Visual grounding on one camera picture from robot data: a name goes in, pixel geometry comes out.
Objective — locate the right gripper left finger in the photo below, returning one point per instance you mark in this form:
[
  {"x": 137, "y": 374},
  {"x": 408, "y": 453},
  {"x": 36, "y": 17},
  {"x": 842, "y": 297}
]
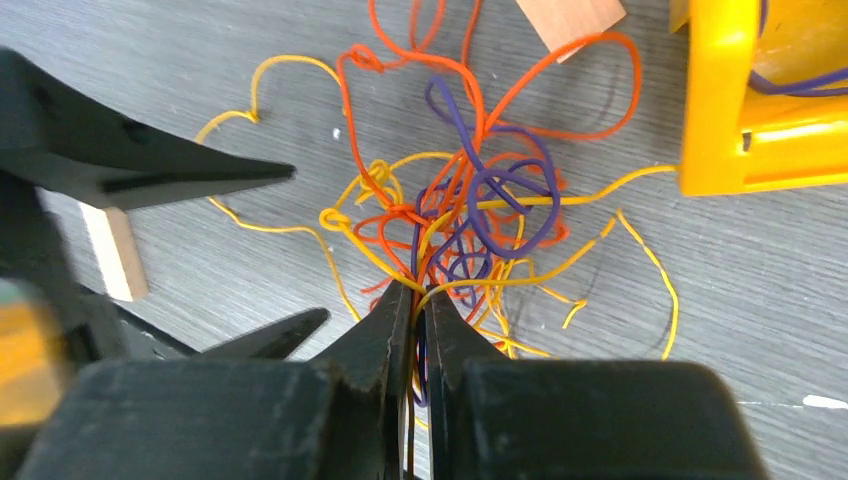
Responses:
[{"x": 339, "y": 415}]

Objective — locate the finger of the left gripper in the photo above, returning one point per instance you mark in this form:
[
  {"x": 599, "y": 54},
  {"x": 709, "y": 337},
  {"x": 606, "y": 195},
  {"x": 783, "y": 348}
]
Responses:
[{"x": 273, "y": 341}]

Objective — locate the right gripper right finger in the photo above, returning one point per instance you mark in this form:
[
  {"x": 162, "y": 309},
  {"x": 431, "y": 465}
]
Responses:
[{"x": 491, "y": 417}]

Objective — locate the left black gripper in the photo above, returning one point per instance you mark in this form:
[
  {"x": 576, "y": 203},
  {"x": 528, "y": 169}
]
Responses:
[{"x": 56, "y": 138}]

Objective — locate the tan wooden block near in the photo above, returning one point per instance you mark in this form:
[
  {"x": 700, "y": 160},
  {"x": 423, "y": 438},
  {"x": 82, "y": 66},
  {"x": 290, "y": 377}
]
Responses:
[{"x": 111, "y": 237}]

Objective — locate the tan wooden block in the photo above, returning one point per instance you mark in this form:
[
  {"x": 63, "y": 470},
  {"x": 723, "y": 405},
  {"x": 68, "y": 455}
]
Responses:
[
  {"x": 111, "y": 237},
  {"x": 566, "y": 26}
]

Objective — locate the orange plastic bin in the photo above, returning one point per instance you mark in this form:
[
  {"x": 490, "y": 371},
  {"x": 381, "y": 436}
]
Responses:
[{"x": 766, "y": 99}]

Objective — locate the tan wooden block far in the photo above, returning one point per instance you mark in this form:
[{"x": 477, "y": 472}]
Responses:
[{"x": 566, "y": 26}]

